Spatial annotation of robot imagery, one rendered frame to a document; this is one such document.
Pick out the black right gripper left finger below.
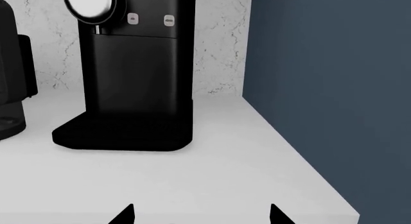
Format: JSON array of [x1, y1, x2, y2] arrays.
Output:
[[107, 203, 135, 224]]

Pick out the black coffee machine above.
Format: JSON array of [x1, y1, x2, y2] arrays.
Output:
[[51, 0, 197, 153]]

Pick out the black electric kettle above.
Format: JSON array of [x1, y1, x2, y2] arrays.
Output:
[[0, 0, 39, 141]]

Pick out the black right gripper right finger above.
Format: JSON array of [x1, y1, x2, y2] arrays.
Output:
[[270, 203, 297, 224]]

